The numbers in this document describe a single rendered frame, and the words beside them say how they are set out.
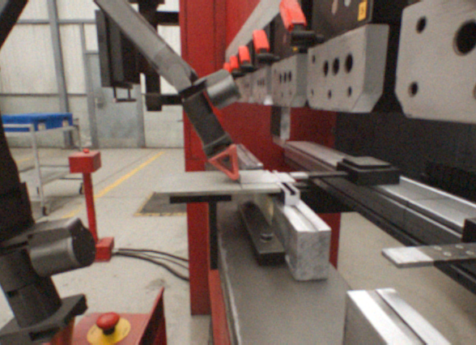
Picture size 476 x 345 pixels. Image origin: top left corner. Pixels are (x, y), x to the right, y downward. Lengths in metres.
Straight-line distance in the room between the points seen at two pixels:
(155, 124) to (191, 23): 6.47
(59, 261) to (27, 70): 8.78
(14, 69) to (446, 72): 9.26
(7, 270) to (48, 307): 0.07
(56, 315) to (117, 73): 1.41
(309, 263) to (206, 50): 1.21
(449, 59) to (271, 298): 0.43
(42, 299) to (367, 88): 0.48
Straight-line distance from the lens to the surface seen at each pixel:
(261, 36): 0.65
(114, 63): 1.81
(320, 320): 0.53
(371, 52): 0.33
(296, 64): 0.52
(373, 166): 0.83
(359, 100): 0.33
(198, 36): 1.61
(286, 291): 0.58
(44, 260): 0.49
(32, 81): 9.13
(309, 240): 0.58
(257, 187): 0.70
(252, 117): 1.62
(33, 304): 0.54
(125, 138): 8.21
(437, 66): 0.25
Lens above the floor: 1.19
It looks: 13 degrees down
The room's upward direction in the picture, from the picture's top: straight up
